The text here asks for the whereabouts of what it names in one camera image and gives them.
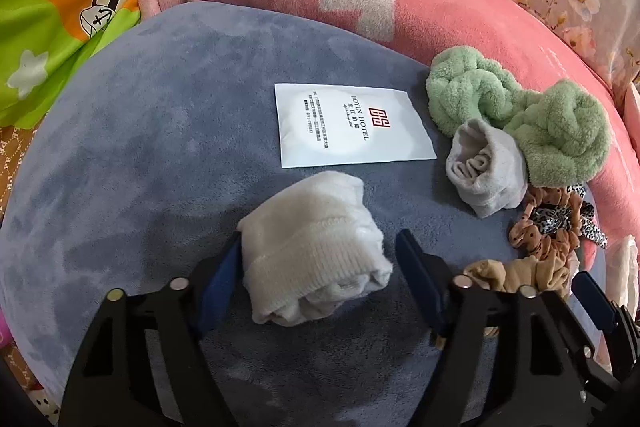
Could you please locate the small pink pillow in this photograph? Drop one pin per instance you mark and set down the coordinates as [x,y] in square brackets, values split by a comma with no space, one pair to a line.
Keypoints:
[631,104]

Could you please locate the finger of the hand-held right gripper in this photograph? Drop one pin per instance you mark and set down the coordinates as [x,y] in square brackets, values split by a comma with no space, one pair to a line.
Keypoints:
[595,302]

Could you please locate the blue-grey plush blanket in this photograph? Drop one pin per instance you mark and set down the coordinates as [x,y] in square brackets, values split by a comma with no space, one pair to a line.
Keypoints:
[150,132]

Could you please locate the grey sock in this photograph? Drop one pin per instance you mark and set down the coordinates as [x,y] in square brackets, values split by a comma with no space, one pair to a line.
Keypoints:
[487,169]

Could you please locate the colourful cartoon printed quilt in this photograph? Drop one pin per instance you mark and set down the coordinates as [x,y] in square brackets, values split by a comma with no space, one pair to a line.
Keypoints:
[60,7]

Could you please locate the white sock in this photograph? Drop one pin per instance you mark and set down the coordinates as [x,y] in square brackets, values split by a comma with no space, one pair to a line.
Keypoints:
[310,247]

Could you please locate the brown dotted scrunchie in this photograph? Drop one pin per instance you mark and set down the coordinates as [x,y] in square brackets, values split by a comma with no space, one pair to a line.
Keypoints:
[540,234]

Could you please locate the tan stocking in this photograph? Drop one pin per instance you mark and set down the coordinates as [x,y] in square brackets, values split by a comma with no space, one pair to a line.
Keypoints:
[520,274]

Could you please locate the leopard print scrunchie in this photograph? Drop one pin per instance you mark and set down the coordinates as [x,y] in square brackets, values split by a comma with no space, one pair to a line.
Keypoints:
[582,219]

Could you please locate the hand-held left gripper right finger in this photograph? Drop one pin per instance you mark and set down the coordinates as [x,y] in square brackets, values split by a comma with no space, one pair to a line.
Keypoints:
[425,277]

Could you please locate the white printed paper packet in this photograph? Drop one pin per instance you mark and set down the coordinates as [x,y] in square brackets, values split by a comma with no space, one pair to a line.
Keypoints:
[345,124]

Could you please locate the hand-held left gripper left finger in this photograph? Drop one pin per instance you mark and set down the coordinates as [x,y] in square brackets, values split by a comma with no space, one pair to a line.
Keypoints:
[222,279]

